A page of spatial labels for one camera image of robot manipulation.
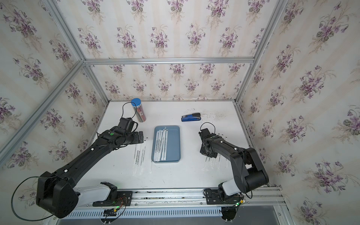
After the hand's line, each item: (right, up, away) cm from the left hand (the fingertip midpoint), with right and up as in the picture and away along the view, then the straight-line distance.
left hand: (138, 138), depth 83 cm
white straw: (+9, -7, +10) cm, 15 cm away
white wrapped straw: (+2, -13, +5) cm, 14 cm away
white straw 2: (+11, -6, +10) cm, 16 cm away
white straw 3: (+15, +2, +18) cm, 23 cm away
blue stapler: (+36, +12, +21) cm, 43 cm away
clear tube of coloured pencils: (-4, +16, +15) cm, 23 cm away
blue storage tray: (+21, -12, +9) cm, 26 cm away
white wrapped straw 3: (+50, -14, +5) cm, 52 cm away
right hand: (+44, -11, +8) cm, 46 cm away
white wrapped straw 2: (+41, -17, +3) cm, 44 cm away
